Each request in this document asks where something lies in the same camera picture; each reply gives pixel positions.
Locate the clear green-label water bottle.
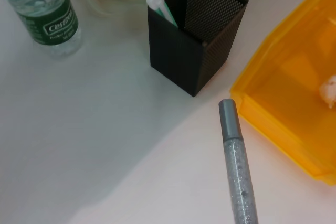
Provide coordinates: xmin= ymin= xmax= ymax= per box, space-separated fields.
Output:
xmin=0 ymin=0 xmax=82 ymax=57

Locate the white paper ball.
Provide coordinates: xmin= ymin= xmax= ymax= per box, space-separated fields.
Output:
xmin=318 ymin=74 xmax=336 ymax=109

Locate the black mesh pen holder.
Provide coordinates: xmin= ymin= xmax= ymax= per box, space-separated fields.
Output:
xmin=146 ymin=0 xmax=250 ymax=98

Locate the yellow plastic bin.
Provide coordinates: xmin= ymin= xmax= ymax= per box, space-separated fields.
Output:
xmin=229 ymin=0 xmax=336 ymax=187

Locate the silver marker pen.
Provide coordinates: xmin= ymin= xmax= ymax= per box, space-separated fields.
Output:
xmin=218 ymin=98 xmax=259 ymax=224

